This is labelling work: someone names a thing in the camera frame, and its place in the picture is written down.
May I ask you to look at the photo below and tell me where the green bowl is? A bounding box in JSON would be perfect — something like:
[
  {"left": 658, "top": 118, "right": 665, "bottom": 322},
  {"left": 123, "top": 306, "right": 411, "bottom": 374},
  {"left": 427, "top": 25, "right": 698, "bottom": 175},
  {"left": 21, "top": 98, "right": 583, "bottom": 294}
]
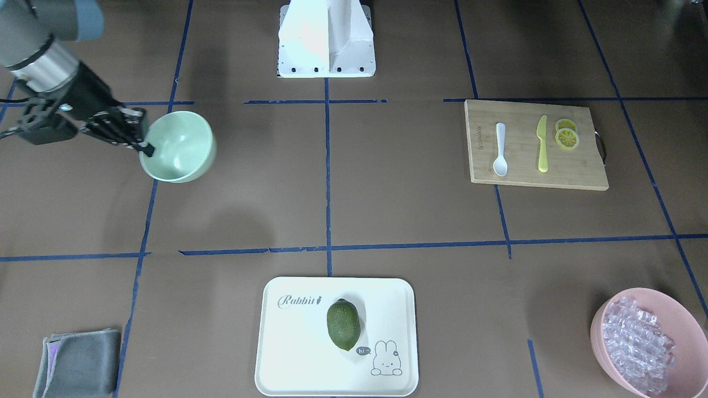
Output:
[{"left": 139, "top": 111, "right": 217, "bottom": 184}]

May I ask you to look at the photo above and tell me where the white plastic spoon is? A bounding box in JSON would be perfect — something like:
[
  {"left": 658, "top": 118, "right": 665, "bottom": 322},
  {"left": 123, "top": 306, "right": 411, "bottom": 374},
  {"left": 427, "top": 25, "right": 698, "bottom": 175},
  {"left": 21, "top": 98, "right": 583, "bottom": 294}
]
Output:
[{"left": 492, "top": 123, "right": 508, "bottom": 177}]

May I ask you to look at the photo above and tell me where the pink bowl with ice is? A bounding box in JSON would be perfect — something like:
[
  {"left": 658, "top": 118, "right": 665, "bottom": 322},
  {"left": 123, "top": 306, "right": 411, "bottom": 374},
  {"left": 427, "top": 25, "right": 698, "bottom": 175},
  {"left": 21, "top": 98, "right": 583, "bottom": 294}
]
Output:
[{"left": 590, "top": 287, "right": 707, "bottom": 397}]

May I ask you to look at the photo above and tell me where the grey folded cloth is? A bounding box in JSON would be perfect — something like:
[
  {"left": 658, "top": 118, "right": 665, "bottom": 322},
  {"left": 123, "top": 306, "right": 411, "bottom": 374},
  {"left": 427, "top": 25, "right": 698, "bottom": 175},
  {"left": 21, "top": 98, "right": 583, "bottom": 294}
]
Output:
[{"left": 32, "top": 328, "right": 121, "bottom": 397}]

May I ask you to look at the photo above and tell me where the white rabbit tray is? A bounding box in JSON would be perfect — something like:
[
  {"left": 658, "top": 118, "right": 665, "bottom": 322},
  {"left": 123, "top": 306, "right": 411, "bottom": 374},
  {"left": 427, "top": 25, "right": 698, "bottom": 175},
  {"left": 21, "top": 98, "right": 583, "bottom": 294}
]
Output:
[{"left": 254, "top": 277, "right": 419, "bottom": 396}]

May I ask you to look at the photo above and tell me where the green lime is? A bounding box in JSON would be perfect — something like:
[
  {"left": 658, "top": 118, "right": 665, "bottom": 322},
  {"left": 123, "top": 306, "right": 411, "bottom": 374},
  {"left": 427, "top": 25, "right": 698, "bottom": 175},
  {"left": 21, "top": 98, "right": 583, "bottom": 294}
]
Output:
[{"left": 326, "top": 298, "right": 361, "bottom": 351}]

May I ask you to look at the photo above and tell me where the yellow plastic knife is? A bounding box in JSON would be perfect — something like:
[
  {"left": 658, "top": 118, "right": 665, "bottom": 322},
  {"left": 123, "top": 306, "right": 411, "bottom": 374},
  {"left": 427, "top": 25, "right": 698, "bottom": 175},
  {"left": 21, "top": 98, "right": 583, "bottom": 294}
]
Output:
[{"left": 536, "top": 115, "right": 549, "bottom": 173}]

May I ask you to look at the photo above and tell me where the lemon slice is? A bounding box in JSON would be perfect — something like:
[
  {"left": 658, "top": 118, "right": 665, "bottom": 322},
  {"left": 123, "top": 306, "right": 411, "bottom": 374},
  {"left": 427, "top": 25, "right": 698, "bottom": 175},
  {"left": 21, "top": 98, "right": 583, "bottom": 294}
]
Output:
[
  {"left": 555, "top": 128, "right": 580, "bottom": 150},
  {"left": 555, "top": 118, "right": 577, "bottom": 133}
]

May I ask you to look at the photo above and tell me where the bamboo cutting board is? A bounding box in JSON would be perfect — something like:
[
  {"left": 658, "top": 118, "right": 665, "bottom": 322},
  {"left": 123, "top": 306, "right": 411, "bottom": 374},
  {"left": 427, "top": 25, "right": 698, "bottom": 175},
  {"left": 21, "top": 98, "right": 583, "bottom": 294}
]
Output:
[{"left": 464, "top": 99, "right": 609, "bottom": 191}]

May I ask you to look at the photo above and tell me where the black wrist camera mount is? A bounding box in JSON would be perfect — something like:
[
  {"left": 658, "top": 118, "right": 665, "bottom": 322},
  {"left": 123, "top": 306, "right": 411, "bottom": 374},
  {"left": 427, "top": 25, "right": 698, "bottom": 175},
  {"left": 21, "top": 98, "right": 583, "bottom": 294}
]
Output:
[{"left": 1, "top": 96, "right": 78, "bottom": 145}]

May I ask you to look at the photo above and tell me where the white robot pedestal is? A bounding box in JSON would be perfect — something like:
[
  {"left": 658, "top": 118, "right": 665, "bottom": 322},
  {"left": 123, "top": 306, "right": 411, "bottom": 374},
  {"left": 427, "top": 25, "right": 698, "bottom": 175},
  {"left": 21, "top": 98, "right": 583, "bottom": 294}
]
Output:
[{"left": 277, "top": 1, "right": 377, "bottom": 78}]

